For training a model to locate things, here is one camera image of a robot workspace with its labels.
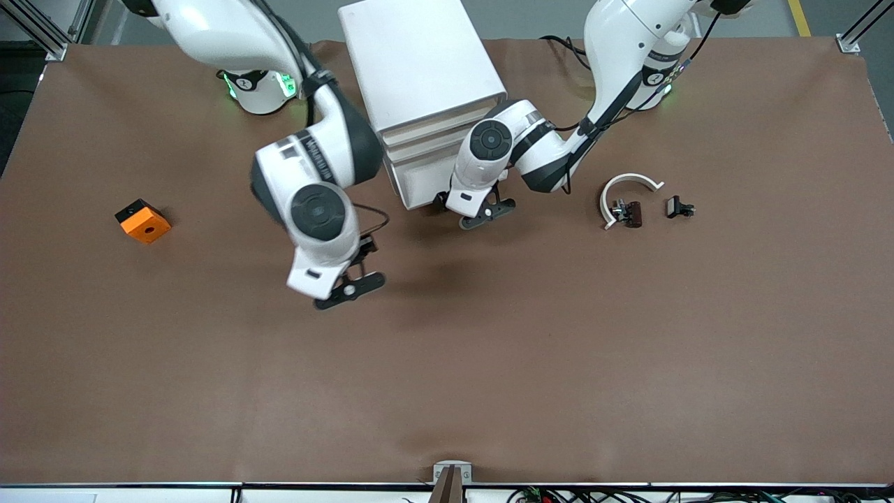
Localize white half-ring clamp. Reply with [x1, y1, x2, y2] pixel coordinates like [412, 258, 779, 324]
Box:
[600, 173, 665, 231]

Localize grey metal bracket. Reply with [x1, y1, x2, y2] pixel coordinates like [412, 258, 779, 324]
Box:
[433, 461, 473, 484]

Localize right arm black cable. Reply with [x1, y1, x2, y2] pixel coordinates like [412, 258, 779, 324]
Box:
[248, 0, 390, 242]

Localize aluminium frame post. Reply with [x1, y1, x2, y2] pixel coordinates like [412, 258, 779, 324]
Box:
[0, 0, 79, 62]
[837, 0, 894, 55]

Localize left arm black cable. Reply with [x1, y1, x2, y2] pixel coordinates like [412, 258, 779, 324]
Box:
[555, 10, 724, 196]

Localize orange and black box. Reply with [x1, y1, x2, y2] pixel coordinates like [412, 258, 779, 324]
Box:
[115, 198, 173, 245]

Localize brown tapered post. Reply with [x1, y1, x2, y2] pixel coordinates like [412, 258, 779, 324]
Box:
[427, 467, 467, 503]

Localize black cable bundle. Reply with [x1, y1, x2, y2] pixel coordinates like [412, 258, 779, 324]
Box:
[510, 487, 894, 503]

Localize black arm base cables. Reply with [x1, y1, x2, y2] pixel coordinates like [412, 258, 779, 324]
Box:
[541, 34, 594, 71]

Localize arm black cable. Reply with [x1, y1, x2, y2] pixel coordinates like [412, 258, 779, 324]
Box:
[555, 10, 724, 196]
[248, 0, 390, 242]

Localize brown table mat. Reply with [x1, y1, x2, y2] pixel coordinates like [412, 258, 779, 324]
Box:
[0, 36, 894, 486]

